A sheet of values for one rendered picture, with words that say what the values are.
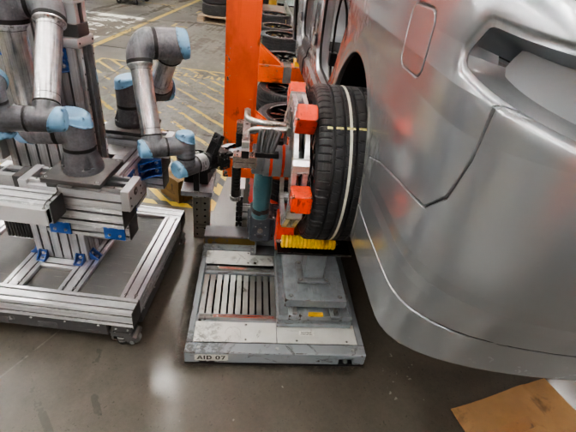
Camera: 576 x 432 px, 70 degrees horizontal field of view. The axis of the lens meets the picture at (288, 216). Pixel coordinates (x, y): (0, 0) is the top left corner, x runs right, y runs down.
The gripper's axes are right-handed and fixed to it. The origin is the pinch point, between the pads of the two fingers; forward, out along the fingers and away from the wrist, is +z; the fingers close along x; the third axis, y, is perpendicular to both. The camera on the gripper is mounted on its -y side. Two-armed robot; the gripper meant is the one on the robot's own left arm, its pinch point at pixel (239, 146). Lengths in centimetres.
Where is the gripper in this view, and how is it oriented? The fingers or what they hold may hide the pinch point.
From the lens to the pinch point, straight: 195.0
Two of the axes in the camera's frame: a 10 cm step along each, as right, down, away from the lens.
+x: 7.4, 4.3, -5.1
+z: 6.6, -3.5, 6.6
